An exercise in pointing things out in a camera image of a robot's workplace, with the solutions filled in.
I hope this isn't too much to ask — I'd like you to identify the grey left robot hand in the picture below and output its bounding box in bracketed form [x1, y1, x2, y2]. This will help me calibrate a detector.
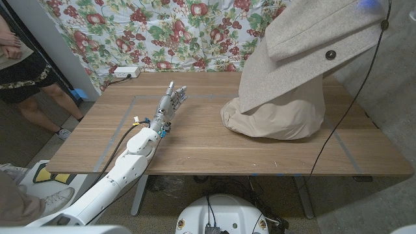
[148, 81, 189, 133]

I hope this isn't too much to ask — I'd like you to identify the beige wool coat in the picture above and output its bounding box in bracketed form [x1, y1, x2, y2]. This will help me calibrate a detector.
[220, 0, 391, 140]

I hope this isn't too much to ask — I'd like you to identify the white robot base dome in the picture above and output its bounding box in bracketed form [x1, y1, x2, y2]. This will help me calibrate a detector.
[175, 194, 270, 234]

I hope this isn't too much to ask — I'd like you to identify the white power strip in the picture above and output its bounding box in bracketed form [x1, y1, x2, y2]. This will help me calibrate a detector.
[113, 66, 141, 79]

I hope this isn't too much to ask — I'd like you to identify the floral fruit print backdrop cloth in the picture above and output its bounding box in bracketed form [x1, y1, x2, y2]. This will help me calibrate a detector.
[38, 0, 292, 92]

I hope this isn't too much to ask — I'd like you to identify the blue object on floor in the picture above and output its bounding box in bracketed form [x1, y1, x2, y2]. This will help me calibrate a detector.
[70, 88, 88, 101]

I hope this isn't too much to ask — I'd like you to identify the grey table leg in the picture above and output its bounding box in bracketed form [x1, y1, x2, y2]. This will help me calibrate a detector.
[130, 174, 150, 217]
[294, 175, 315, 220]

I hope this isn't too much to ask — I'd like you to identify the yellow and black floor platform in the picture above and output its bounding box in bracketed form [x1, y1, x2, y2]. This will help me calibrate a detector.
[19, 161, 88, 200]

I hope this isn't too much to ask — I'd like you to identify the standing person in black skirt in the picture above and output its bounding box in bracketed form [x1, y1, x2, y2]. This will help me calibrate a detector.
[0, 14, 85, 141]

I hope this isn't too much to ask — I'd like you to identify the black power strip cord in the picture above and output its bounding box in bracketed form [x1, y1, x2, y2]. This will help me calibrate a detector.
[103, 74, 133, 89]

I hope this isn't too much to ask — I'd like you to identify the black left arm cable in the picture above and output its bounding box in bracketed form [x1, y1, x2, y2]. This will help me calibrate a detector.
[84, 120, 150, 226]

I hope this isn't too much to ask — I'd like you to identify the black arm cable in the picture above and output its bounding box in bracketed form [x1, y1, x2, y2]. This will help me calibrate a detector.
[84, 120, 150, 226]
[308, 0, 393, 178]

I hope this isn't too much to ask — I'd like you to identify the black floor cable bundle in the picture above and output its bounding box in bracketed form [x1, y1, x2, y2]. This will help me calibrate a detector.
[194, 175, 290, 230]

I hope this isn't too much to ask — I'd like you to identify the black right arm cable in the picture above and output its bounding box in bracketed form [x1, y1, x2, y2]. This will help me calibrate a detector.
[308, 0, 393, 178]

